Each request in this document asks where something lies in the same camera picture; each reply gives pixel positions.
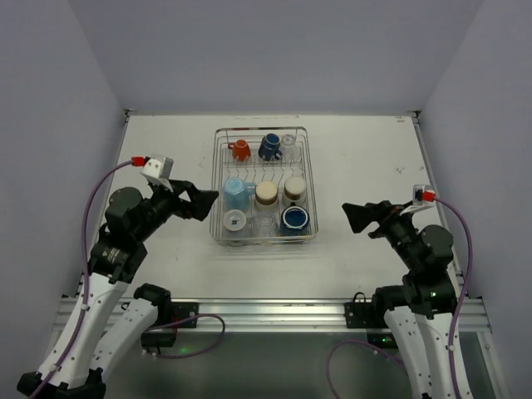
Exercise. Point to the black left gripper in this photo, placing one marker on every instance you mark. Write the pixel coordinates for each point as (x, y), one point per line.
(183, 199)

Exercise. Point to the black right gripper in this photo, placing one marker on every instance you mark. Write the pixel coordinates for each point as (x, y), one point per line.
(380, 218)

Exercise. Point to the light blue faceted mug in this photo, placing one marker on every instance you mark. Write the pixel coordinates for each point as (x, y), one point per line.
(237, 193)

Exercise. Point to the pale blue white cup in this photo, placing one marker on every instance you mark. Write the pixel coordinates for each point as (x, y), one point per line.
(235, 224)

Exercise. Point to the cream brown cup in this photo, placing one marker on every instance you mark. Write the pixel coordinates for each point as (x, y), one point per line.
(294, 190)
(266, 195)

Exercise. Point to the dark blue mug front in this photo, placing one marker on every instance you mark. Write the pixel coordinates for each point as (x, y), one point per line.
(294, 221)

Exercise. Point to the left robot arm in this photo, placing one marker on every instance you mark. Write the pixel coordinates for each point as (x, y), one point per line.
(86, 352)

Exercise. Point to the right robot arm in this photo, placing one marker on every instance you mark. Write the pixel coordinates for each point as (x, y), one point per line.
(422, 312)

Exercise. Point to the orange cup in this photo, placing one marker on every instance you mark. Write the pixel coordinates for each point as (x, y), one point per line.
(240, 150)

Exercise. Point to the dark blue cup rear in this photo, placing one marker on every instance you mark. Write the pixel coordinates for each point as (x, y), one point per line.
(269, 149)

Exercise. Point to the clear glass rear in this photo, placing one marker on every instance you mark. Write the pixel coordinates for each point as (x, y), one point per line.
(288, 147)

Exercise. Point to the right black controller box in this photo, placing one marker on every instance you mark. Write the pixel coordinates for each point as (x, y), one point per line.
(381, 339)

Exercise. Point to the black controller box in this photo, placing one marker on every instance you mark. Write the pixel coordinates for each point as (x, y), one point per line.
(381, 339)
(155, 341)

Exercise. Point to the left black controller box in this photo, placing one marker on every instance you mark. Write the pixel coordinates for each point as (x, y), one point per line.
(155, 341)

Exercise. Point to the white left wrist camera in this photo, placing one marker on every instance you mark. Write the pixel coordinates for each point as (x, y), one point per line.
(157, 170)

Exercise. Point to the wire dish rack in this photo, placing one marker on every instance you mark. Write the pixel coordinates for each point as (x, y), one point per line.
(264, 177)

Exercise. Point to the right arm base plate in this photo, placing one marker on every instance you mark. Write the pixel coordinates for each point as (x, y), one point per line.
(360, 313)

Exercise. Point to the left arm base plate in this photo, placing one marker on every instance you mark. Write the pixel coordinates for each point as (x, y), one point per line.
(183, 313)

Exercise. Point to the aluminium mounting rail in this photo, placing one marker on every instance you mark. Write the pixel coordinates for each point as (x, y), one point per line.
(279, 316)

